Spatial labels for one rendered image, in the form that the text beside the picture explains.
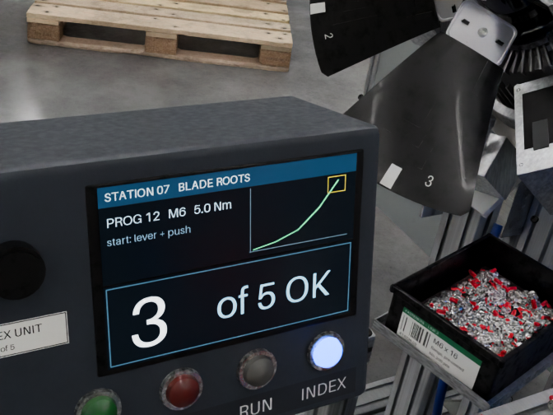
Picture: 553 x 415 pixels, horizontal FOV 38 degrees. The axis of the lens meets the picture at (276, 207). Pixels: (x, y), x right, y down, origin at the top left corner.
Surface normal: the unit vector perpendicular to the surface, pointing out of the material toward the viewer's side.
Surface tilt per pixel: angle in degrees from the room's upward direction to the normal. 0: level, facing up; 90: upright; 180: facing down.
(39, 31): 91
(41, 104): 0
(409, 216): 90
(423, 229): 90
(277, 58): 88
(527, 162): 50
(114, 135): 15
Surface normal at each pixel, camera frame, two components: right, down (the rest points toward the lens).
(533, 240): -0.88, 0.14
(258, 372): 0.42, 0.24
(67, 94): 0.14, -0.84
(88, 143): 0.01, -0.95
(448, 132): 0.01, -0.18
